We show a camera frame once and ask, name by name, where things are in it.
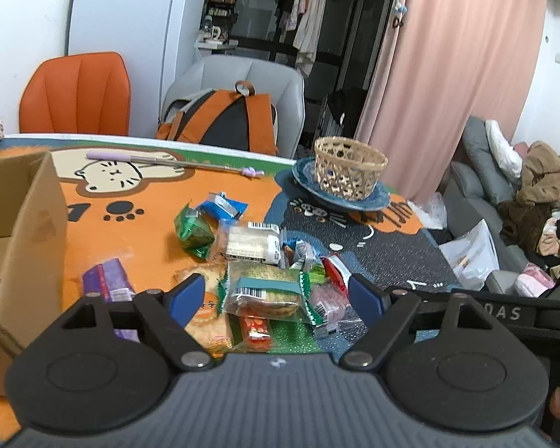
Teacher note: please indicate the white cracker packet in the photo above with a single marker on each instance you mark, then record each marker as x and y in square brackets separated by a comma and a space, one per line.
[252, 242]

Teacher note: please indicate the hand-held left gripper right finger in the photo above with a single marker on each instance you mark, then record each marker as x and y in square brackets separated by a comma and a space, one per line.
[364, 296]

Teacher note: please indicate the blue plate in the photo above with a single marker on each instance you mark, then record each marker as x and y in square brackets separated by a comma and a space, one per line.
[308, 177]

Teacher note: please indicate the orange label cracker packet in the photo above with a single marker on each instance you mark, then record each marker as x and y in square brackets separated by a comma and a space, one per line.
[210, 322]

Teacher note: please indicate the orange black backpack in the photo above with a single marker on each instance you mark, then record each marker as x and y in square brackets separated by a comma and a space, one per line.
[224, 119]

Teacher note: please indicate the blue snack packet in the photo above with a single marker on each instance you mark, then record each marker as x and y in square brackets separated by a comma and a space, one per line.
[224, 205]

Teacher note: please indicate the clear teal band cake packet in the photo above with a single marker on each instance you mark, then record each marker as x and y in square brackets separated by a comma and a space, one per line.
[261, 291]

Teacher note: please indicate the white shelf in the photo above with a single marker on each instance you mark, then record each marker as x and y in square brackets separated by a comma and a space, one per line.
[217, 45]

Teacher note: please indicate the white pillow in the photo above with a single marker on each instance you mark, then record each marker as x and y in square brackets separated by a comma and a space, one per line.
[501, 149]

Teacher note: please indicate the pink bag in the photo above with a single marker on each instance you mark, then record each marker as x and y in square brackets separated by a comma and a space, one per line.
[534, 281]

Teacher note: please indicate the small blue silver packet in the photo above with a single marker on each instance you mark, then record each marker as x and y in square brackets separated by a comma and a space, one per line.
[299, 254]

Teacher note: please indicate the red white snack packet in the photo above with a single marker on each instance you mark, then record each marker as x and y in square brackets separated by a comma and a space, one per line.
[337, 273]

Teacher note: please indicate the white hanging shirt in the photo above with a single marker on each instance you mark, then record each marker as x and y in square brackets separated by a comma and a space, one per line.
[310, 18]

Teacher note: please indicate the curtain charm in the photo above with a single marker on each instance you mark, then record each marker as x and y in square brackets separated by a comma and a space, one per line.
[400, 9]

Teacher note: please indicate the pink snack packet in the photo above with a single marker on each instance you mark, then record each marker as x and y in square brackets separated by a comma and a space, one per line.
[329, 305]

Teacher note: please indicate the purple snack packet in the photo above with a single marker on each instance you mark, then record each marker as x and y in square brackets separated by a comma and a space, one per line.
[107, 280]

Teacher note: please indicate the white mug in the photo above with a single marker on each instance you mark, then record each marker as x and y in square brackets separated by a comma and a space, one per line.
[213, 32]

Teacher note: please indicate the pink curtain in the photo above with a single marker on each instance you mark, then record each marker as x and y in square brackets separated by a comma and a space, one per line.
[448, 79]

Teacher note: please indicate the orange chair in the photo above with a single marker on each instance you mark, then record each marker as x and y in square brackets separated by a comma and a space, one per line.
[74, 95]

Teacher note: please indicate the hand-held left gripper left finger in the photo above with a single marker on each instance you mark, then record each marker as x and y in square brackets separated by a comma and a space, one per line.
[191, 296]

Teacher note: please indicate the woven bamboo basket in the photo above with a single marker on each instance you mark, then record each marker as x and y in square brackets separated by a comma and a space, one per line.
[347, 168]

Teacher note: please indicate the dark brown clothes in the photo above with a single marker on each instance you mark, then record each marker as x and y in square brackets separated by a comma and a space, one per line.
[522, 224]

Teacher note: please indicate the grey sofa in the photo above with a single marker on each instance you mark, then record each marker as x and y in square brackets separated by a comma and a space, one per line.
[476, 177]

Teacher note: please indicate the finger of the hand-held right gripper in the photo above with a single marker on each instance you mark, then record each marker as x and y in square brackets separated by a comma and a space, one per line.
[436, 291]

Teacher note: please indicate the brown cardboard box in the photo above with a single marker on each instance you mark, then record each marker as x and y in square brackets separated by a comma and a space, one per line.
[32, 224]

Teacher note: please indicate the white plastic bag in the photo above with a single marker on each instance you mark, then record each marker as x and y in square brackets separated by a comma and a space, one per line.
[473, 254]

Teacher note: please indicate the orange cat print mat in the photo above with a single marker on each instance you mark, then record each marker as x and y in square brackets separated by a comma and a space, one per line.
[135, 242]

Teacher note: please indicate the brown jacket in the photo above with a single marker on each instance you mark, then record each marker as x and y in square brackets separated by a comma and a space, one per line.
[543, 172]

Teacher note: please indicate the grey chair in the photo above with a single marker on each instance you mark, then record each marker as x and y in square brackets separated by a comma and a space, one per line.
[261, 77]

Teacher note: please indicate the green snack packet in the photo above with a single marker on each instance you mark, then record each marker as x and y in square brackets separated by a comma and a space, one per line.
[193, 231]

